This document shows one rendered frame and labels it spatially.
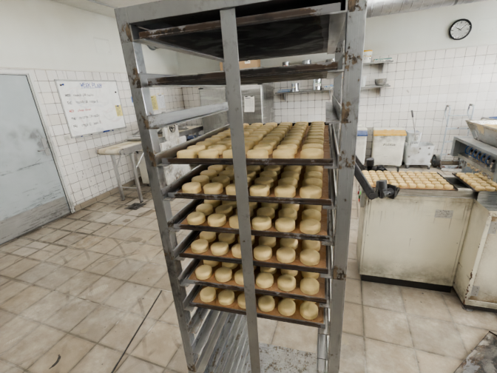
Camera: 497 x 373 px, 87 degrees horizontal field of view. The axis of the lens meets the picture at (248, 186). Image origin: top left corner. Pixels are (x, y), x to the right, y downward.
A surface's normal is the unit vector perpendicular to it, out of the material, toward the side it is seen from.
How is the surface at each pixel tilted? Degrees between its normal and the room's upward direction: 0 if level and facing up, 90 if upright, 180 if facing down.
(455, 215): 90
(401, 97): 90
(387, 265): 90
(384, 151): 92
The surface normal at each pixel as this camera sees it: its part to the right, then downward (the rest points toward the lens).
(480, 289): -0.29, 0.35
